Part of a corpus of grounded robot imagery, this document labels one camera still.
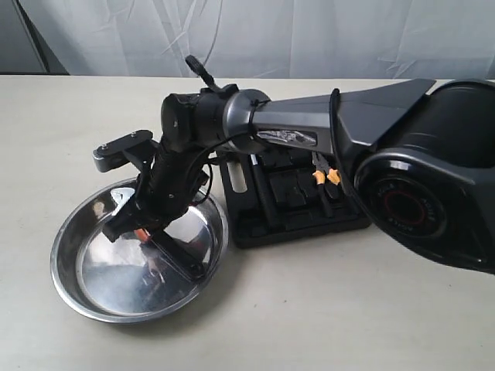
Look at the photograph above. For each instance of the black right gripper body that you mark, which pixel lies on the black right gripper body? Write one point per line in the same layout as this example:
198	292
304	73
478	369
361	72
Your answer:
163	193

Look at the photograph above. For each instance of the black tool tray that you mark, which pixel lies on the black tool tray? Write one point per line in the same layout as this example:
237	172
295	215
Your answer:
292	189

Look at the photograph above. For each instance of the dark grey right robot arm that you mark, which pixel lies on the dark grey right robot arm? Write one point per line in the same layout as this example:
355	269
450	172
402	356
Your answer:
417	157

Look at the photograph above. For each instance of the stainless steel bowl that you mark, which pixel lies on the stainless steel bowl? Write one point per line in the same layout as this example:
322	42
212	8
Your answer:
135	280

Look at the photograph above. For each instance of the black screwdriver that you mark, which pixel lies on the black screwdriver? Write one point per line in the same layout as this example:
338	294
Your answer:
263	194

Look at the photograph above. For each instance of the white backdrop curtain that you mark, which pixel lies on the white backdrop curtain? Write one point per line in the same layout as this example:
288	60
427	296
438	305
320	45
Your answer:
257	39

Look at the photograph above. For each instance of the dark panel behind curtain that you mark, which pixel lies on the dark panel behind curtain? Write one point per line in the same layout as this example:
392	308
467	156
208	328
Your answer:
51	64

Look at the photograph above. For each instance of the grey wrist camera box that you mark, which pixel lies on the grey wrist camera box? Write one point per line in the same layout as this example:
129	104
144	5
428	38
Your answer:
137	148

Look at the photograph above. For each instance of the orange handled pliers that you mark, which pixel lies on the orange handled pliers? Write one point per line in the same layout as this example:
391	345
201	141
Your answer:
326	188

